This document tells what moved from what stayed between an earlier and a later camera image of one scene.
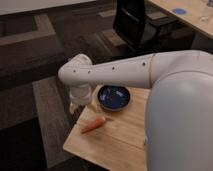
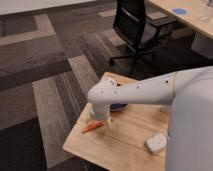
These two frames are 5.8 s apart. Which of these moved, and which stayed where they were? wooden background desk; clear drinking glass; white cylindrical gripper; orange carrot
Moved: white cylindrical gripper
Stayed: orange carrot; wooden background desk; clear drinking glass
